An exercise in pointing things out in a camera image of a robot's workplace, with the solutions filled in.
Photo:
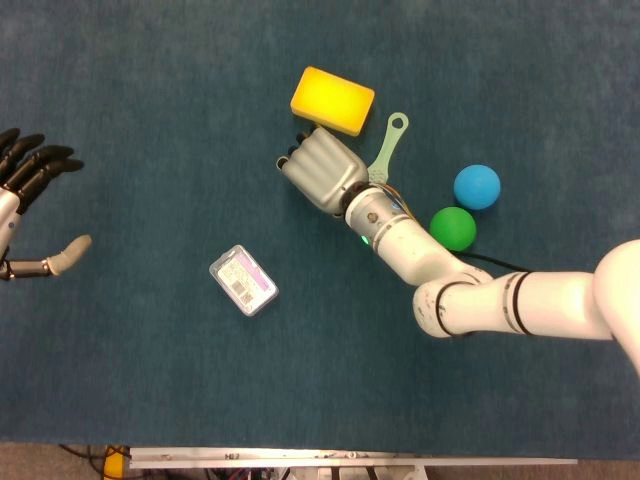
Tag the teal felt table cloth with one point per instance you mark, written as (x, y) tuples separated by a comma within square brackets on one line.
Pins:
[(150, 375)]

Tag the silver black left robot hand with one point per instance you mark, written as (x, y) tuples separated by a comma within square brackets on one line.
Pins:
[(30, 165)]

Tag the light green plastic brush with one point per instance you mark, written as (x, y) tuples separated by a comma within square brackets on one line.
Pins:
[(392, 142)]

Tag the blue ball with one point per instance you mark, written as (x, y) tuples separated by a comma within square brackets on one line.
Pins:
[(476, 186)]

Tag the clear plastic swab box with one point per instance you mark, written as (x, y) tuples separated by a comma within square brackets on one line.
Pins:
[(243, 281)]

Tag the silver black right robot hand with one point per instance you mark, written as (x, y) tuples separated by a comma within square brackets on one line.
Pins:
[(325, 172)]

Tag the yellow rectangular sponge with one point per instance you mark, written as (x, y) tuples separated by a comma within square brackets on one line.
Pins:
[(330, 97)]

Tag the green ball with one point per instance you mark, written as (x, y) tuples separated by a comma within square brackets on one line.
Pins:
[(450, 225)]

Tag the aluminium frame rail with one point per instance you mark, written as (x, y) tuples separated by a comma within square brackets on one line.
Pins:
[(300, 456)]

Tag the yellow plastic box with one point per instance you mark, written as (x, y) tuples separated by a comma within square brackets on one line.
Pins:
[(114, 462)]

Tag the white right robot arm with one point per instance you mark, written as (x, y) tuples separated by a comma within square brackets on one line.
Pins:
[(500, 305)]

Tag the wiring under frame rail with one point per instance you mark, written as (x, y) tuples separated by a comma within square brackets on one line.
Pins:
[(300, 475)]

